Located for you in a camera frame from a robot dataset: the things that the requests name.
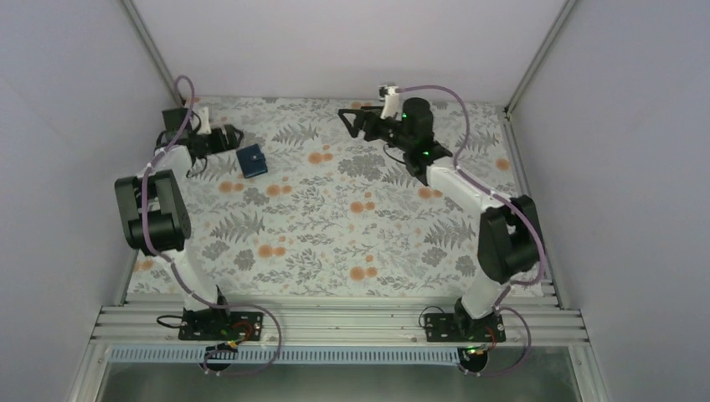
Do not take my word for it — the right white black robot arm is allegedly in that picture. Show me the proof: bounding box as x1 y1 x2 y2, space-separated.
337 97 548 341

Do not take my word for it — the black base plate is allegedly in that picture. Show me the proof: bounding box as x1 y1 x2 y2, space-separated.
421 312 507 343
178 309 264 342

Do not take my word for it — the aluminium rail frame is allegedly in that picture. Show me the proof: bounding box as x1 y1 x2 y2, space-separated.
90 294 589 347

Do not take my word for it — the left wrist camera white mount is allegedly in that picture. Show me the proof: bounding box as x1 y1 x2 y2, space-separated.
195 106 212 135

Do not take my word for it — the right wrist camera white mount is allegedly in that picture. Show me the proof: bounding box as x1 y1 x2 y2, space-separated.
378 84 401 120

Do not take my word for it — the blue card holder wallet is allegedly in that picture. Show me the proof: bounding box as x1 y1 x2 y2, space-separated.
236 144 269 178

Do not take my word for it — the grey slotted cable duct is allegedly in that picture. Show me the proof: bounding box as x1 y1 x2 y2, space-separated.
108 345 460 366

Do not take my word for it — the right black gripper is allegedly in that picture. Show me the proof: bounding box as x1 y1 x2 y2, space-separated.
337 107 411 152

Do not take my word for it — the floral patterned table mat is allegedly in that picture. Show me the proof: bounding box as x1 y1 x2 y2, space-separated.
126 95 548 298

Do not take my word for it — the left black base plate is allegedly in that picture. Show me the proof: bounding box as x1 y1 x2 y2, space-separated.
178 309 264 342

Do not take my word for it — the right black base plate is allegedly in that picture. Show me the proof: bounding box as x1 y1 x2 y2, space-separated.
421 312 507 343

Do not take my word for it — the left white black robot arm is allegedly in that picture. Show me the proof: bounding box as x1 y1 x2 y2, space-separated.
114 108 244 339

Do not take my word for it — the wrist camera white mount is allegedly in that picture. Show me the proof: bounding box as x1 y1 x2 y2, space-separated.
378 84 401 120
195 106 212 135

